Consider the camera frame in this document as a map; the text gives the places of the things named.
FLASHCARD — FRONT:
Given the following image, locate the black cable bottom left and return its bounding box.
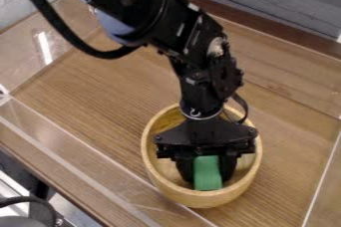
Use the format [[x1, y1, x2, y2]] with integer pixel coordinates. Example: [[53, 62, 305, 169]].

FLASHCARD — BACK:
[[0, 195, 64, 227]]

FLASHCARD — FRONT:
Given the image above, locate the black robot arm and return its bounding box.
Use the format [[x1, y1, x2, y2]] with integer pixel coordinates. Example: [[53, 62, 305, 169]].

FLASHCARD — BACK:
[[83, 0, 256, 190]]

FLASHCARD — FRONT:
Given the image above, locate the brown wooden bowl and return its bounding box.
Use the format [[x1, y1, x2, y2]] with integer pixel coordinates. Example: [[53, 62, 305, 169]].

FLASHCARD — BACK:
[[140, 105, 263, 208]]

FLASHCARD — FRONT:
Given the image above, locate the green rectangular block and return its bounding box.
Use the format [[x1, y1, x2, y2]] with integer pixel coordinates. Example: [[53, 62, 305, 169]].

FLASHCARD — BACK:
[[192, 155, 222, 191]]

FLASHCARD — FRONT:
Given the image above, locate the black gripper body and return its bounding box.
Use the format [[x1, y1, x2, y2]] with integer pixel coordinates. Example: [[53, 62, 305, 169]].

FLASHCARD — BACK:
[[153, 117, 258, 160]]

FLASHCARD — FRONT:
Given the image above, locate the clear acrylic tray wall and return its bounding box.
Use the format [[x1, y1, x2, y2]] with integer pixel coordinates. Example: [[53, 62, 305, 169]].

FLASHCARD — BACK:
[[0, 95, 216, 227]]

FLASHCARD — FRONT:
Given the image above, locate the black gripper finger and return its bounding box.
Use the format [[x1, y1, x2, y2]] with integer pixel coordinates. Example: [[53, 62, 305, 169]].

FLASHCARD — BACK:
[[175, 157, 192, 183], [218, 155, 236, 182]]

